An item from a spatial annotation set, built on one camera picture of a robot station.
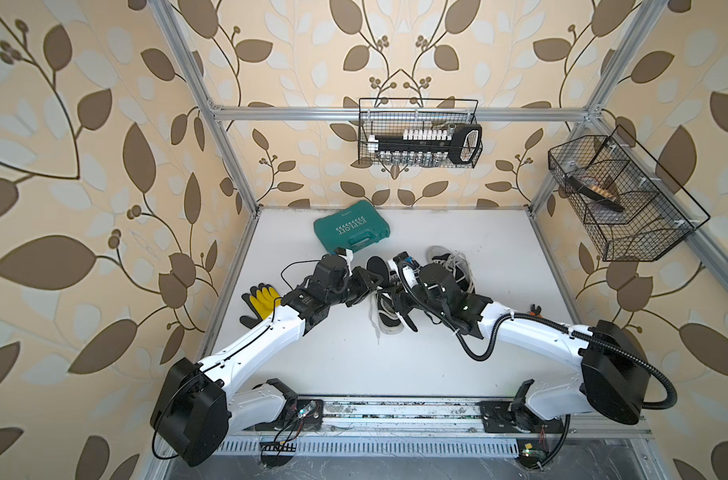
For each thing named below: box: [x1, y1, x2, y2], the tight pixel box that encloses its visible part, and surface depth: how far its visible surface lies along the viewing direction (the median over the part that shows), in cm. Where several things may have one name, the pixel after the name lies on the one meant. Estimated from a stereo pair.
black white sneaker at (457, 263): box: [426, 245, 476, 294], surface depth 98 cm
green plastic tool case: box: [314, 200, 391, 253], surface depth 111 cm
